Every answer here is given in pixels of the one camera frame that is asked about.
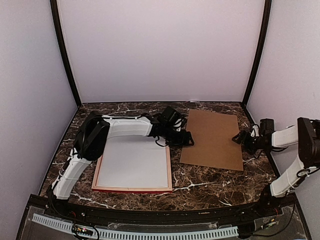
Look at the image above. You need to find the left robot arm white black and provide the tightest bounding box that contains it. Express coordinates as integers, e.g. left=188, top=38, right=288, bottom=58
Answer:
left=46, top=107, right=195, bottom=218

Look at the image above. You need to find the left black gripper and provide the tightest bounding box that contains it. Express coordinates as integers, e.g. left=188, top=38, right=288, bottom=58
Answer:
left=163, top=125, right=195, bottom=148

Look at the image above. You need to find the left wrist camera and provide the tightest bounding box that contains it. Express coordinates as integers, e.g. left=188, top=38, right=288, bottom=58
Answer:
left=156, top=106, right=187, bottom=129

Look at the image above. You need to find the brown frame backing board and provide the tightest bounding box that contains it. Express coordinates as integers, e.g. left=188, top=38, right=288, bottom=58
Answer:
left=180, top=109, right=244, bottom=171

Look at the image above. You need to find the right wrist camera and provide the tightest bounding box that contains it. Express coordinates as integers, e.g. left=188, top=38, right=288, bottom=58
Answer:
left=250, top=118, right=275, bottom=137

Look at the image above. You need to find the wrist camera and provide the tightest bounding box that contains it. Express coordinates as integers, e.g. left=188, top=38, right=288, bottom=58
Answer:
left=156, top=106, right=187, bottom=129
left=250, top=118, right=275, bottom=137

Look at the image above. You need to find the black front rail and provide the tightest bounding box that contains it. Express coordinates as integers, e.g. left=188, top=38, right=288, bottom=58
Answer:
left=27, top=194, right=293, bottom=226

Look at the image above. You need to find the black corner post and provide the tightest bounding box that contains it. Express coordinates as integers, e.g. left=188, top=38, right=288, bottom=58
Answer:
left=49, top=0, right=82, bottom=108
left=241, top=0, right=272, bottom=107

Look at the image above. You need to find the left black corner post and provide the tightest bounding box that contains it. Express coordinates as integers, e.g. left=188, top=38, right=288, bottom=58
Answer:
left=49, top=0, right=82, bottom=108

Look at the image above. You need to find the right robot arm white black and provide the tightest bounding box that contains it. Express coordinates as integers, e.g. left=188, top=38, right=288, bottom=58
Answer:
left=232, top=117, right=320, bottom=217

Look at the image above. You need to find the red wooden picture frame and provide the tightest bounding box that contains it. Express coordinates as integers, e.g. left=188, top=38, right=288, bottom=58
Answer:
left=91, top=142, right=173, bottom=194

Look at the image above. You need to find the white slotted cable duct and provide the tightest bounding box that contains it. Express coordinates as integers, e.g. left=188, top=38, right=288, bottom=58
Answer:
left=31, top=213, right=239, bottom=240

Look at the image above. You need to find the cat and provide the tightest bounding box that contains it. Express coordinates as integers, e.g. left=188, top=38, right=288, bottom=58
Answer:
left=96, top=138, right=169, bottom=188

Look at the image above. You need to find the right black corner post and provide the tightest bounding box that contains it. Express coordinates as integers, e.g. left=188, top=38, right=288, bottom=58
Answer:
left=241, top=0, right=272, bottom=107

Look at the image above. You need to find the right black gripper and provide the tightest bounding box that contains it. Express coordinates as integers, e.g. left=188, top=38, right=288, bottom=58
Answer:
left=232, top=130, right=265, bottom=155

